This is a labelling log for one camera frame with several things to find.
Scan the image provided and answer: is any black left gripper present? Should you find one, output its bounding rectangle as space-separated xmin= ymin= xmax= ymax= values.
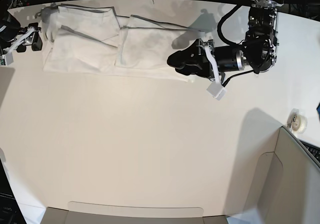
xmin=167 ymin=38 xmax=246 ymax=80

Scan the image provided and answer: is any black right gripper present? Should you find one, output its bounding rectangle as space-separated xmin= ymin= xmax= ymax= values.
xmin=14 ymin=22 xmax=43 ymax=52

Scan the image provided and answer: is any white t-shirt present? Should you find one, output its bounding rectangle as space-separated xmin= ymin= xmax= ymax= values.
xmin=40 ymin=4 xmax=204 ymax=82

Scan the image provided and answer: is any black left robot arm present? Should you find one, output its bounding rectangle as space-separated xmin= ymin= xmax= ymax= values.
xmin=167 ymin=0 xmax=280 ymax=86

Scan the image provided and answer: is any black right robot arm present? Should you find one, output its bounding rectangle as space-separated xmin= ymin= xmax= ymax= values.
xmin=0 ymin=11 xmax=43 ymax=55

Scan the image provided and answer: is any clear tape dispenser roll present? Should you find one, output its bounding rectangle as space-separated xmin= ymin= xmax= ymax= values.
xmin=287 ymin=108 xmax=308 ymax=135

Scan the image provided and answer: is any black computer keyboard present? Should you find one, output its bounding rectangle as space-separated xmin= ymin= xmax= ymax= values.
xmin=299 ymin=139 xmax=320 ymax=168

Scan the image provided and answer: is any beige cardboard box right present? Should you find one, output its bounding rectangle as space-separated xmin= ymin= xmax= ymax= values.
xmin=225 ymin=125 xmax=320 ymax=224

